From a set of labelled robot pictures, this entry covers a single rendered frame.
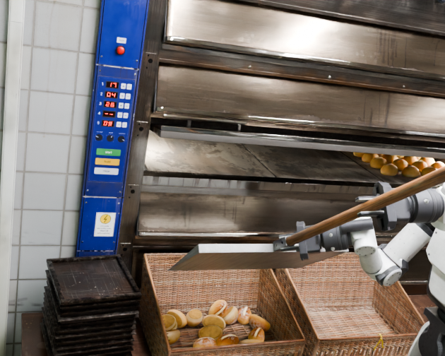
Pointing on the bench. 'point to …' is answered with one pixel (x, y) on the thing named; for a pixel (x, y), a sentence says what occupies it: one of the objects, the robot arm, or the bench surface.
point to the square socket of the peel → (280, 244)
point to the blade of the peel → (245, 257)
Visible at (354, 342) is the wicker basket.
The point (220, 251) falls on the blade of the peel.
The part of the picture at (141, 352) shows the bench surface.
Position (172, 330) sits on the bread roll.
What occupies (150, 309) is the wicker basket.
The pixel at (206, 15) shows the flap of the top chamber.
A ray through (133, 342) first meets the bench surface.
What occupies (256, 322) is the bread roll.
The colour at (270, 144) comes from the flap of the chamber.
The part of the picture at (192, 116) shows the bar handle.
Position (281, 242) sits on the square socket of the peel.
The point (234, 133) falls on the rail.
